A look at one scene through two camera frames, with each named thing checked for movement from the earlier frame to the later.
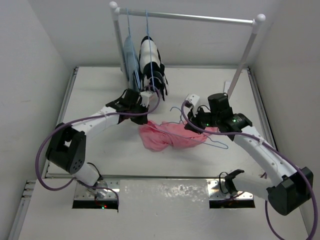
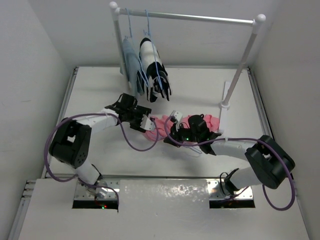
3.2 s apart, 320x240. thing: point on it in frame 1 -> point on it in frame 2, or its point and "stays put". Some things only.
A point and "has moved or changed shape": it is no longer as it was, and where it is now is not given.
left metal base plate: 82,193 stays put
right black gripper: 194,119 -> 175,134
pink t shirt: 164,135 has moved or changed shape
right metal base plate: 217,190 stays put
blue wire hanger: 191,140 has moved or changed shape
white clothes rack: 257,22 stays put
